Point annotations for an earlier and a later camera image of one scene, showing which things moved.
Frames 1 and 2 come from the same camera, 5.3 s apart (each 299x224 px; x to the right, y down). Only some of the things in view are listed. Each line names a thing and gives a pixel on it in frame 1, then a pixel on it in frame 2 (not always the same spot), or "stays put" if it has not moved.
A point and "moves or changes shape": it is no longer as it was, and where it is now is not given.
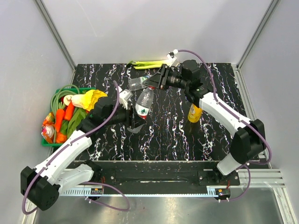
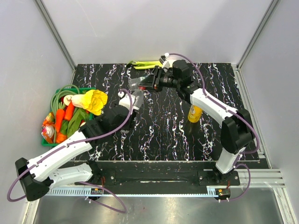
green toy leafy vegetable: x=71 y=125 stays put
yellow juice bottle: x=194 y=113 stays put
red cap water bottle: x=145 y=102 moves or changes shape
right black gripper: x=160 y=80 stays put
